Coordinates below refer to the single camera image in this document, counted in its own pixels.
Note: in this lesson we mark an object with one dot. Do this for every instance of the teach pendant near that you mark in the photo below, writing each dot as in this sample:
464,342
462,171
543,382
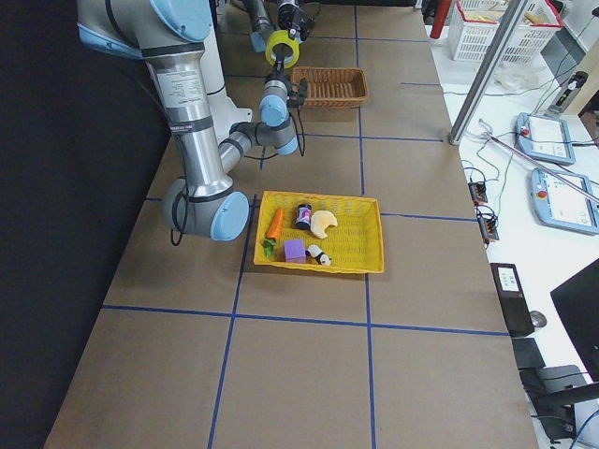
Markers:
556,204

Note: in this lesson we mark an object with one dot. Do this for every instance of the yellow plastic basket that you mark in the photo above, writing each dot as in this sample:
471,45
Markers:
355,245

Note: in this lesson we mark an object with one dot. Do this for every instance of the panda toy figure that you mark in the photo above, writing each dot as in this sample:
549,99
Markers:
318,255

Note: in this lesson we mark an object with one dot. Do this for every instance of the small pink label bottle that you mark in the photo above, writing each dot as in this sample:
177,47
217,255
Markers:
304,214

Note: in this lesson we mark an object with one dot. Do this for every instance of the black box device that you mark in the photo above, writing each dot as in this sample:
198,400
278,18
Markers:
512,300

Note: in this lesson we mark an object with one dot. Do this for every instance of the orange toy carrot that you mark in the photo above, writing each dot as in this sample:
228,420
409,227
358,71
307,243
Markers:
273,233

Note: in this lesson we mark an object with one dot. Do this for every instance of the red cylinder bottle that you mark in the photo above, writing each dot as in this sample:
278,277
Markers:
441,10

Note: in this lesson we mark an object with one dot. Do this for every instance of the black monitor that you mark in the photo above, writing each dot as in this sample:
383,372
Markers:
576,302

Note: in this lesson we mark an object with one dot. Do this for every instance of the brown wicker basket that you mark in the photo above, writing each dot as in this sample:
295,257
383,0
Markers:
332,87

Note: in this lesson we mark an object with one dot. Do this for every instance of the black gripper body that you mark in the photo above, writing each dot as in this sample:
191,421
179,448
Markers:
276,75
286,15

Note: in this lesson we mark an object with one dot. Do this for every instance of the yellow tape roll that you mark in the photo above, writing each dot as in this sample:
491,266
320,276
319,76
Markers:
279,41

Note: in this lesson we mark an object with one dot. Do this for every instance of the aluminium frame post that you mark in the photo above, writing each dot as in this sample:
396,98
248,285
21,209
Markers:
494,55

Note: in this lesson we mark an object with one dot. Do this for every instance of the teach pendant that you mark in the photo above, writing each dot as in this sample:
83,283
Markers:
544,139
556,204

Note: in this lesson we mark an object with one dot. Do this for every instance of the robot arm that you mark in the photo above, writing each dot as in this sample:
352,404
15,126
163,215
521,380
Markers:
176,41
262,24

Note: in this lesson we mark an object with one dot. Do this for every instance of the white camera pole mount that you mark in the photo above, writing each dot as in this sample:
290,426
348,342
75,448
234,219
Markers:
224,111

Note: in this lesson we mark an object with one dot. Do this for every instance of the teach pendant far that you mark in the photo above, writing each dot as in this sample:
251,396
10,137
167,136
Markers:
544,139

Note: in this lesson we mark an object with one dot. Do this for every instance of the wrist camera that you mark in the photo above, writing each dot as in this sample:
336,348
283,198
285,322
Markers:
299,93

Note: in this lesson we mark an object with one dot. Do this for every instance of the purple foam cube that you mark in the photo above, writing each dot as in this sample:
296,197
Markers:
294,251

